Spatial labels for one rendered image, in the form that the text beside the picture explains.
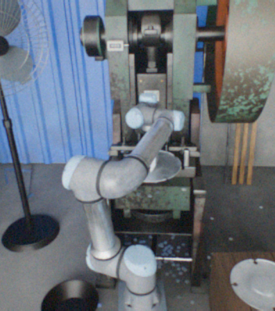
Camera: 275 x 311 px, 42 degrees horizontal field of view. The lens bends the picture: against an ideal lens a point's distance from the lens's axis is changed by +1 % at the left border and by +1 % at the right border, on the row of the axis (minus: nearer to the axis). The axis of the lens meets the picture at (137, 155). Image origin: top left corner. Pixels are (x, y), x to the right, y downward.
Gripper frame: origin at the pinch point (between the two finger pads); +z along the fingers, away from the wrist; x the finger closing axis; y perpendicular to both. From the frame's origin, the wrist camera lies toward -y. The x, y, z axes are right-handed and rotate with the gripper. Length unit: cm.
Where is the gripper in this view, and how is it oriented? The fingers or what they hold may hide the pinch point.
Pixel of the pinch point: (149, 171)
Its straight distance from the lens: 160.1
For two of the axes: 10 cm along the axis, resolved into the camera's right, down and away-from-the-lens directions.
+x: -10.0, -0.1, 1.0
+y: 0.9, -4.6, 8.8
